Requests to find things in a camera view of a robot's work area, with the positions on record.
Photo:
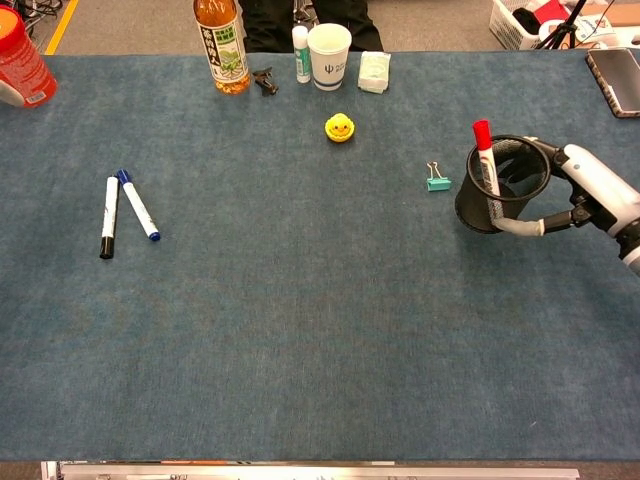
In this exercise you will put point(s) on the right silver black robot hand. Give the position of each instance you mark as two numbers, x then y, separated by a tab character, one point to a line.
600	185

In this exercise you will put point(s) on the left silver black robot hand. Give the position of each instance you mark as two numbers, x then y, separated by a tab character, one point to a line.
10	95

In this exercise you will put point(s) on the black cup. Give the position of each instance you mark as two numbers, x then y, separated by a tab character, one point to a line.
470	210

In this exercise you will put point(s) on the black capped white marker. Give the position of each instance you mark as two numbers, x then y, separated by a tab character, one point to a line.
109	215

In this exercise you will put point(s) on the blue capped white marker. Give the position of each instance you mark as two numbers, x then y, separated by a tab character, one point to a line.
137	205

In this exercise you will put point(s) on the orange red canister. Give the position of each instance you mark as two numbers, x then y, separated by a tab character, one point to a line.
25	60

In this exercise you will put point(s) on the dark tablet in patterned case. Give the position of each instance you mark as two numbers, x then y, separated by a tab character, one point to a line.
617	80

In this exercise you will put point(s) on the red capped white marker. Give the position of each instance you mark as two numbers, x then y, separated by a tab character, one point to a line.
482	145

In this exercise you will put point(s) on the white printed bag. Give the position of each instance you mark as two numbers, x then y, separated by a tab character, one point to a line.
597	30

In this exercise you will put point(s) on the black tripod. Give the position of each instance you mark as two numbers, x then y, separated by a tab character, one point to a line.
562	32

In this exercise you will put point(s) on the teal binder clip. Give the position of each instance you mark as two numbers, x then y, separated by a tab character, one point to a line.
439	184

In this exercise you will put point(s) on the cardboard box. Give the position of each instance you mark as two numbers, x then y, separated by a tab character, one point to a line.
622	15

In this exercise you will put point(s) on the white plastic basket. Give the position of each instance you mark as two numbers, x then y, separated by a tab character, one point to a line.
505	25

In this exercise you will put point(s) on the amber tea bottle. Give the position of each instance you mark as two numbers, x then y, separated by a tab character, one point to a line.
225	55

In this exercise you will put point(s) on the pale green tissue pack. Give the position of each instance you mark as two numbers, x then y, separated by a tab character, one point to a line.
374	72

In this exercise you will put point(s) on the small black clip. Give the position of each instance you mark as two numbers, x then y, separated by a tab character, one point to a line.
265	81

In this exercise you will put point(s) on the yellow duck toy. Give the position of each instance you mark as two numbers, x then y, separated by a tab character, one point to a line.
340	129

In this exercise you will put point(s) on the person in black clothes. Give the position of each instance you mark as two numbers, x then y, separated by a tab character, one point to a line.
270	25

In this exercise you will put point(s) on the white green glue stick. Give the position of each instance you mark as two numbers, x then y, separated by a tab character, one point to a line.
301	55

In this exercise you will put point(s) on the white paper cup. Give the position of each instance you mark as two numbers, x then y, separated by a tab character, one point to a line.
328	65

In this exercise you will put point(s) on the blue felt table cloth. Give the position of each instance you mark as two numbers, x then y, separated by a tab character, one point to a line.
300	325

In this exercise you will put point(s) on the aluminium profile rail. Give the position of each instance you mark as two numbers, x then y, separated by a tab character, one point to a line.
300	472

